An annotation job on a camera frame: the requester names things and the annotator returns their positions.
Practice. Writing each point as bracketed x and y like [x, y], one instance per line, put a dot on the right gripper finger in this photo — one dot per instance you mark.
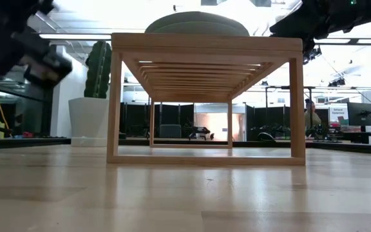
[288, 24]

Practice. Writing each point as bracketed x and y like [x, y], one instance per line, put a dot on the mint green plate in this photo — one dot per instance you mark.
[195, 16]
[201, 29]

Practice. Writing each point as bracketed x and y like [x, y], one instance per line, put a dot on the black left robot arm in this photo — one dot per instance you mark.
[2, 35]

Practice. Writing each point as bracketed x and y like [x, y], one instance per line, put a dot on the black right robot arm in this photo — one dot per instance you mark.
[359, 13]

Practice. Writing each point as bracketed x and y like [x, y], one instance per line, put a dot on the wooden slatted shelf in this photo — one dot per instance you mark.
[205, 43]

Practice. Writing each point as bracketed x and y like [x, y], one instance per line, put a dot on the ceiling light strip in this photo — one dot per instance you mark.
[76, 36]
[366, 41]

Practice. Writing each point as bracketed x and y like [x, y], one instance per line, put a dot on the green cactus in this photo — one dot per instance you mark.
[98, 71]

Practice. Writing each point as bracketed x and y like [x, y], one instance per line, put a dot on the white plant pot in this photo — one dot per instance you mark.
[87, 122]

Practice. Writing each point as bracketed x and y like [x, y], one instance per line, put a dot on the person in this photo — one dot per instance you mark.
[311, 117]

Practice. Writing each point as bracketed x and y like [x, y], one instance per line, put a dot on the white sign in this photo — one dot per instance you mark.
[338, 112]

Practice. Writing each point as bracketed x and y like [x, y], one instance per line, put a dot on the black monitor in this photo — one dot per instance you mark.
[360, 114]

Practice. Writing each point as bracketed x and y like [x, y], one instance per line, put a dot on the grey chair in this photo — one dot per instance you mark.
[170, 131]

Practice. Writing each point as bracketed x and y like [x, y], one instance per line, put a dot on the black background robot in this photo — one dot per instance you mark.
[200, 132]

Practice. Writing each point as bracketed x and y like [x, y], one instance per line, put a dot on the black partition wall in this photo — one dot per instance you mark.
[269, 117]
[172, 114]

